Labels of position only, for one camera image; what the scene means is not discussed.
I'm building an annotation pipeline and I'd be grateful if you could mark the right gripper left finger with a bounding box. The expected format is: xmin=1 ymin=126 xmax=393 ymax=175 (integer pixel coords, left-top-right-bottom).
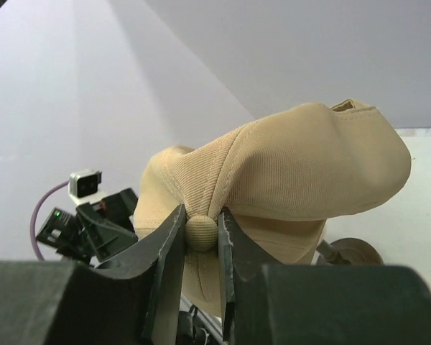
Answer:
xmin=96 ymin=204 xmax=186 ymax=341

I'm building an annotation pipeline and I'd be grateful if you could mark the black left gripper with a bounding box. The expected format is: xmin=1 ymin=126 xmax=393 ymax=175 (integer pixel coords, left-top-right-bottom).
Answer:
xmin=76 ymin=188 xmax=138 ymax=262

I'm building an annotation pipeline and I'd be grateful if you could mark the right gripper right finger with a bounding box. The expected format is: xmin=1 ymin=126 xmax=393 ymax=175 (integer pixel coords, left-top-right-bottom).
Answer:
xmin=218 ymin=208 xmax=273 ymax=344

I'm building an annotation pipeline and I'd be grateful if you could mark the beige baseball cap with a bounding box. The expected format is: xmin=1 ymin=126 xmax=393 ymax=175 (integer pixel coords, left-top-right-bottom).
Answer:
xmin=134 ymin=99 xmax=412 ymax=316

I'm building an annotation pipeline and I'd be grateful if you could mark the beige mannequin head stand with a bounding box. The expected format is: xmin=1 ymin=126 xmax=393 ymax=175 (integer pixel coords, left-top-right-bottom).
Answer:
xmin=316 ymin=238 xmax=384 ymax=266

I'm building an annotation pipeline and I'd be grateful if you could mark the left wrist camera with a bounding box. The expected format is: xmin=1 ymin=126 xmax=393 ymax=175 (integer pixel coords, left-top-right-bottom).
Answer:
xmin=68 ymin=169 xmax=102 ymax=199

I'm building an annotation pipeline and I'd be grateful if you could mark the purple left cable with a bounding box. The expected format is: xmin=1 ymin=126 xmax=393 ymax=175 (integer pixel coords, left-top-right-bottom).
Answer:
xmin=31 ymin=181 xmax=70 ymax=260

